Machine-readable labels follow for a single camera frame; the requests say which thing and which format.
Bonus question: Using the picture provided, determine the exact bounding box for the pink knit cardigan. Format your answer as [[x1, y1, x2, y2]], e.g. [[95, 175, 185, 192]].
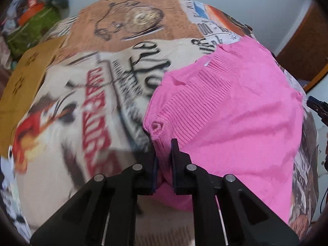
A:
[[143, 37, 304, 222]]

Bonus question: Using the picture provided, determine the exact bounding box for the orange box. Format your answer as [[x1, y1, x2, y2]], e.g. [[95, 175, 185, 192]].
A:
[[18, 2, 44, 26]]

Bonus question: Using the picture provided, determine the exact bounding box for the green fabric storage box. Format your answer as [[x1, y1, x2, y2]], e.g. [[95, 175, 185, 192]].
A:
[[6, 6, 61, 58]]

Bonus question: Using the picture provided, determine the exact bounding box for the printed newspaper pattern bedspread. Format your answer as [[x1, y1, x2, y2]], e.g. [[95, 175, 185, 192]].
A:
[[1, 0, 319, 245]]

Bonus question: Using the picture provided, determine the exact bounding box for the brown wooden door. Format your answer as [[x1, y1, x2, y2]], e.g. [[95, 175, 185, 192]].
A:
[[277, 3, 328, 81]]

